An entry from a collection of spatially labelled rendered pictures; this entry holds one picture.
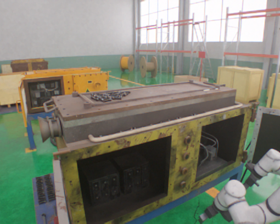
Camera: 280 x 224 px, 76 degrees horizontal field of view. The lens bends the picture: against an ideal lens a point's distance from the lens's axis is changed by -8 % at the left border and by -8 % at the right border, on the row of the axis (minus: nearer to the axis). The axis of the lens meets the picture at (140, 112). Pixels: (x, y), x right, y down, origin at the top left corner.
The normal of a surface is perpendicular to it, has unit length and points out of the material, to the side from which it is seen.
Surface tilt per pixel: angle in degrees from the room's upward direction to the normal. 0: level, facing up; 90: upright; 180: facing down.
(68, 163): 90
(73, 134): 90
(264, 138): 90
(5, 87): 90
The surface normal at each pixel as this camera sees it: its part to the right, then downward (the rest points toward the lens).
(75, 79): 0.52, 0.26
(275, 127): -0.58, 0.25
